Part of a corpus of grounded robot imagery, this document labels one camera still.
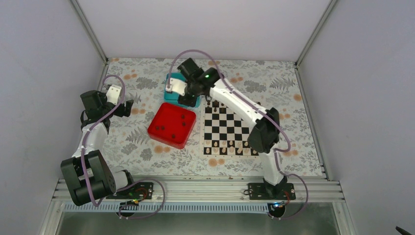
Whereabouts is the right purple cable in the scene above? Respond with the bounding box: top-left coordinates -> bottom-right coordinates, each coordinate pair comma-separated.
166,49 -> 310,221

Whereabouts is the floral patterned table mat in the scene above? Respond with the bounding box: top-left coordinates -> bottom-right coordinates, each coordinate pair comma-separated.
102,58 -> 323,177

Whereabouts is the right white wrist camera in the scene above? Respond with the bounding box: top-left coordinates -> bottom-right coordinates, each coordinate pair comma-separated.
165,78 -> 187,96

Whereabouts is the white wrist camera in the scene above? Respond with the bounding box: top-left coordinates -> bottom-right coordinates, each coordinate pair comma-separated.
106,85 -> 123,105
165,78 -> 187,96

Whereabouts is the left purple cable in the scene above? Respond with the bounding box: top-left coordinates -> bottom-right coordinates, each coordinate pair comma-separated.
79,74 -> 166,220

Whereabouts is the aluminium mounting rail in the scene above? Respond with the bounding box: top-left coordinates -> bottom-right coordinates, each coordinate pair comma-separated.
51,176 -> 345,204

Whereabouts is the aluminium corner post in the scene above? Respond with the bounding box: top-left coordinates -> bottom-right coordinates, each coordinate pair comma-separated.
69,0 -> 108,63

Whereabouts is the teal plastic box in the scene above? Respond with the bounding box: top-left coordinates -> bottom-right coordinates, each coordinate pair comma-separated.
164,72 -> 200,109

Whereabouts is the black white chessboard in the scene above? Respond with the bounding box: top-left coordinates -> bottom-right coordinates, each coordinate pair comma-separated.
201,100 -> 259,159

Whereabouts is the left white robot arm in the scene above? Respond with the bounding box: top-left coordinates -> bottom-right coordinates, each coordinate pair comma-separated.
60,85 -> 137,206

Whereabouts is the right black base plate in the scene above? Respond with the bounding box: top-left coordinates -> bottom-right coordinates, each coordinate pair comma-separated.
243,183 -> 296,200

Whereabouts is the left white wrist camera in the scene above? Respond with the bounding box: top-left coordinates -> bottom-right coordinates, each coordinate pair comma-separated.
106,85 -> 123,105

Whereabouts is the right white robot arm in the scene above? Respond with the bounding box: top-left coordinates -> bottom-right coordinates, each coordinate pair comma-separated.
172,58 -> 287,199

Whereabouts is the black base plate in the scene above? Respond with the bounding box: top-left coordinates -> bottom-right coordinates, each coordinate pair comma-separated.
243,183 -> 296,200
106,182 -> 154,200

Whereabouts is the red plastic tray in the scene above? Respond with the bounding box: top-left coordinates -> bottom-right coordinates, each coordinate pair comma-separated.
147,102 -> 197,149

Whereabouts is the purple cable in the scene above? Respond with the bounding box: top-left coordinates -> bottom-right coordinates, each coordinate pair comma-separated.
166,49 -> 310,221
79,74 -> 166,220

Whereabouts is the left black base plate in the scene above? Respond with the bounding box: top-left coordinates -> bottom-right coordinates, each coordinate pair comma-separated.
106,182 -> 154,200

